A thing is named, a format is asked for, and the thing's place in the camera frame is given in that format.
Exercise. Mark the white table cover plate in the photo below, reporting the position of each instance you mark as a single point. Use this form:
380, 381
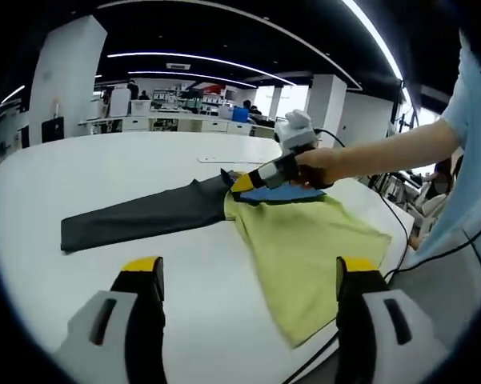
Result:
224, 159

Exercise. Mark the ceiling light strip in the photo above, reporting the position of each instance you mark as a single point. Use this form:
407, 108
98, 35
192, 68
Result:
374, 36

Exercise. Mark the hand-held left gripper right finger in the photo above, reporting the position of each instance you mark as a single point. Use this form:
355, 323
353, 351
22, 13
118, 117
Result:
356, 296

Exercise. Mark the person's right hand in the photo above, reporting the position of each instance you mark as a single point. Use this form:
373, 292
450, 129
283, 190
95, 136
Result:
322, 162

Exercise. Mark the person's grey mesh clothing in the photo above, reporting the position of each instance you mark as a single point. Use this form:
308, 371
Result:
436, 296

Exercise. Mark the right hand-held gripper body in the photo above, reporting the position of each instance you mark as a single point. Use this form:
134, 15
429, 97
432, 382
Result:
298, 136

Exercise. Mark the yellow blue grey garment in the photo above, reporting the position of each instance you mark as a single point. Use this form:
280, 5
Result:
304, 240

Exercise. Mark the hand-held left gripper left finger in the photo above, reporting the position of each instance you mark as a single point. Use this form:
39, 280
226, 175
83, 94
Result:
144, 296

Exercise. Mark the black cabinet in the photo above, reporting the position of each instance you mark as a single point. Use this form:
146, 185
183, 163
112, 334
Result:
54, 130

